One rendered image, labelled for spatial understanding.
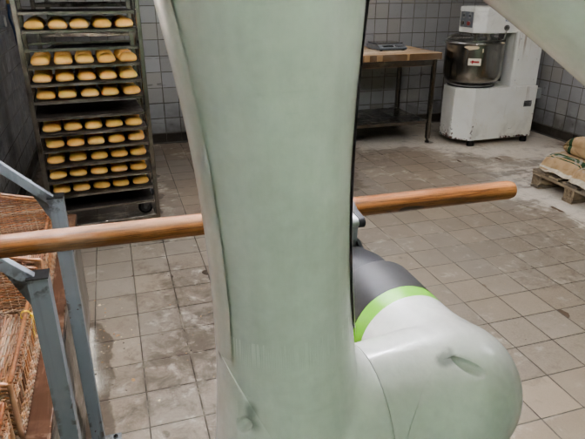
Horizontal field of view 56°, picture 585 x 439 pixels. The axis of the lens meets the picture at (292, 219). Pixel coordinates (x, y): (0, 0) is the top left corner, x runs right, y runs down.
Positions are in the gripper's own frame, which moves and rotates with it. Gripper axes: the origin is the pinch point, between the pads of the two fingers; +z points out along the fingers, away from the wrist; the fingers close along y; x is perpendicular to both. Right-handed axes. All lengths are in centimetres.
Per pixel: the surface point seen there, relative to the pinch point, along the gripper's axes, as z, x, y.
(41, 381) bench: 60, -49, 62
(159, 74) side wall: 506, 18, 51
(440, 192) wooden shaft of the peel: 5.2, 23.6, -0.1
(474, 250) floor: 192, 175, 120
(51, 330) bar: 43, -41, 37
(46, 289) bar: 43, -41, 27
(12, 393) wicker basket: 41, -51, 49
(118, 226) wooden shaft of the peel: 5.4, -24.2, -0.5
